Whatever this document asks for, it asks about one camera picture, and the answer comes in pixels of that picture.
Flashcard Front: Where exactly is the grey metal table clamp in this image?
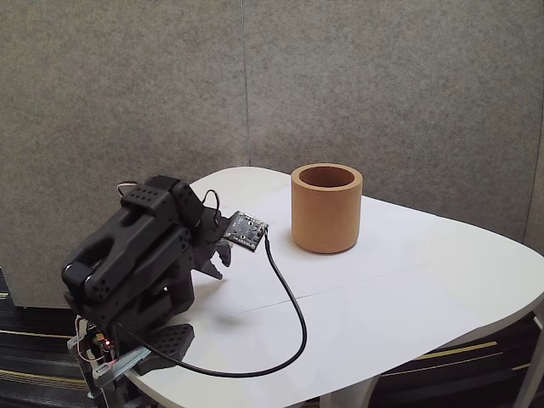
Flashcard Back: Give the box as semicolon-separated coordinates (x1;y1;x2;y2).
67;335;153;399

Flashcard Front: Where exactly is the thin white wire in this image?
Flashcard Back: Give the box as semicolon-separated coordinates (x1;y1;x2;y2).
75;313;107;364

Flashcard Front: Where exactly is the motor controller board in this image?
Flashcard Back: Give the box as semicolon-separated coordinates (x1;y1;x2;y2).
87;323;116;354

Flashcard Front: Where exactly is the brown cylindrical pen holder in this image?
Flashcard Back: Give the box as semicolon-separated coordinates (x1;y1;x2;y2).
291;162;364;255

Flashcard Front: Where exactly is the white table leg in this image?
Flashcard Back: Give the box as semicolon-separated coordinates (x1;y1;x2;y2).
513;312;544;408

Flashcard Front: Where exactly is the small camera circuit board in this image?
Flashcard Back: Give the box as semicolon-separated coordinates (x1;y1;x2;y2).
224;211;269;252

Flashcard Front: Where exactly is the black camera cable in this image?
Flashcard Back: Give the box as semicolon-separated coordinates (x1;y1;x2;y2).
110;231;309;378

